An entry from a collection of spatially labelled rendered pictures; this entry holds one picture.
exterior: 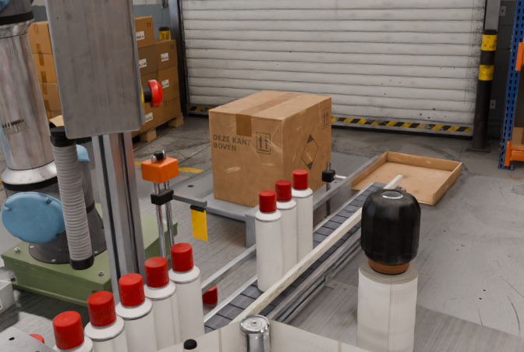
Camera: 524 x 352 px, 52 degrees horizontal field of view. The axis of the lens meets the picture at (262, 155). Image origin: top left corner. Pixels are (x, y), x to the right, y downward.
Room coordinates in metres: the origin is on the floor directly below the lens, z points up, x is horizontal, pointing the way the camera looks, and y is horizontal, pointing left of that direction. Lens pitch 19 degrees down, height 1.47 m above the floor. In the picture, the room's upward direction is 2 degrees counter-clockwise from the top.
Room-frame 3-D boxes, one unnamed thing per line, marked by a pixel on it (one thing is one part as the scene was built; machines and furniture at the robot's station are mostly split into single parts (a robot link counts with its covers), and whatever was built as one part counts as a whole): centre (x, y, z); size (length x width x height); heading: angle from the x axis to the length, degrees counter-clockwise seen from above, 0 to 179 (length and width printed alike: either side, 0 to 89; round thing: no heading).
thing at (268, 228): (0.94, -0.01, 0.98); 0.05 x 0.05 x 0.20
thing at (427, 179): (1.61, -0.46, 0.85); 0.30 x 0.26 x 0.04; 146
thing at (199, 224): (0.80, 0.11, 1.09); 0.03 x 0.01 x 0.06; 56
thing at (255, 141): (1.53, -0.03, 0.99); 0.30 x 0.24 x 0.27; 147
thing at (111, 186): (0.83, 0.24, 1.16); 0.04 x 0.04 x 0.67; 56
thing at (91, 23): (0.74, 0.23, 1.38); 0.17 x 0.10 x 0.19; 21
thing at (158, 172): (0.81, 0.14, 1.05); 0.10 x 0.04 x 0.33; 56
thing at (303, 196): (1.05, -0.08, 0.98); 0.05 x 0.05 x 0.20
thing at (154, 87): (0.72, 0.15, 1.33); 0.04 x 0.03 x 0.04; 21
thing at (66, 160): (0.71, 0.27, 1.18); 0.04 x 0.04 x 0.21
